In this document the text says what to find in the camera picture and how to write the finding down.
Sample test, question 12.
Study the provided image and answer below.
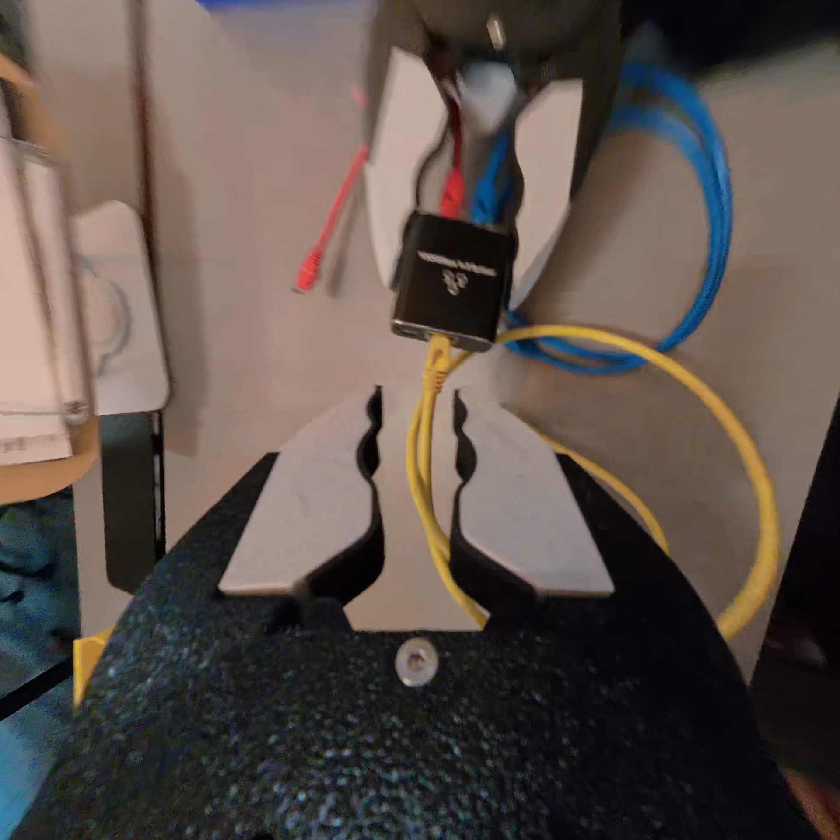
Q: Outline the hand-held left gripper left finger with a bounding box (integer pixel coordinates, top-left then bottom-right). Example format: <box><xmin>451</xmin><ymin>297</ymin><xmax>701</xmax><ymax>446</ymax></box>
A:
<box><xmin>218</xmin><ymin>386</ymin><xmax>385</xmax><ymax>601</ymax></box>

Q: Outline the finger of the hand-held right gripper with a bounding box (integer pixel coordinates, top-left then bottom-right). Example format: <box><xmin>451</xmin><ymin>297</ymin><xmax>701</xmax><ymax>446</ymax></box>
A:
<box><xmin>505</xmin><ymin>79</ymin><xmax>585</xmax><ymax>309</ymax></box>
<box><xmin>364</xmin><ymin>49</ymin><xmax>460</xmax><ymax>290</ymax></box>

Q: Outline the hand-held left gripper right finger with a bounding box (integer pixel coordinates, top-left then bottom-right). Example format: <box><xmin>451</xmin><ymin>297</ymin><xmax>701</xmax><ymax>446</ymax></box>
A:
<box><xmin>449</xmin><ymin>388</ymin><xmax>616</xmax><ymax>601</ymax></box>

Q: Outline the red network cable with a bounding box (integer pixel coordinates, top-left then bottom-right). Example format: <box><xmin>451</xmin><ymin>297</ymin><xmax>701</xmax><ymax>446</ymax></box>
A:
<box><xmin>292</xmin><ymin>92</ymin><xmax>468</xmax><ymax>296</ymax></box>

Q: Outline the black network splitter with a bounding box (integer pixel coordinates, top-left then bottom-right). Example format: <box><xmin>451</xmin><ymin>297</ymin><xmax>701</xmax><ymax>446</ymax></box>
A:
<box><xmin>392</xmin><ymin>211</ymin><xmax>516</xmax><ymax>353</ymax></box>

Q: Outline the yellow network cable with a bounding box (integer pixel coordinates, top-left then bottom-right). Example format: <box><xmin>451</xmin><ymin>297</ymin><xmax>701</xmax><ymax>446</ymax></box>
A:
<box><xmin>406</xmin><ymin>325</ymin><xmax>782</xmax><ymax>641</ymax></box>

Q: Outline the blue network cable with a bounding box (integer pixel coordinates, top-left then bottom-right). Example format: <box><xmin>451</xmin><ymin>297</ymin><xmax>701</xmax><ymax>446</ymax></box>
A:
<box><xmin>469</xmin><ymin>59</ymin><xmax>735</xmax><ymax>376</ymax></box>

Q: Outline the grey desk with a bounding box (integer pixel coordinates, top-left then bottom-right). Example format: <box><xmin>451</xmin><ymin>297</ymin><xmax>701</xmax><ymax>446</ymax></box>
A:
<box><xmin>26</xmin><ymin>0</ymin><xmax>840</xmax><ymax>664</ymax></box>

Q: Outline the black smartphone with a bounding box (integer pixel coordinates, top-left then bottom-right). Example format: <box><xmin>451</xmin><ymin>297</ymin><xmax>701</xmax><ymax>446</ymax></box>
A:
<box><xmin>101</xmin><ymin>413</ymin><xmax>165</xmax><ymax>592</ymax></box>

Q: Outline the white stand base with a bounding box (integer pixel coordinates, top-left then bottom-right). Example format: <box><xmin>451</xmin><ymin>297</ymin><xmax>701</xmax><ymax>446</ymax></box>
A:
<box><xmin>72</xmin><ymin>200</ymin><xmax>170</xmax><ymax>416</ymax></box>

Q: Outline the wooden document stand with sheets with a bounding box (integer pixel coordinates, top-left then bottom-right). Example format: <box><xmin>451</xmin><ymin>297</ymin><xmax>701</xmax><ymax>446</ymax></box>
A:
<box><xmin>0</xmin><ymin>52</ymin><xmax>102</xmax><ymax>503</ymax></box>

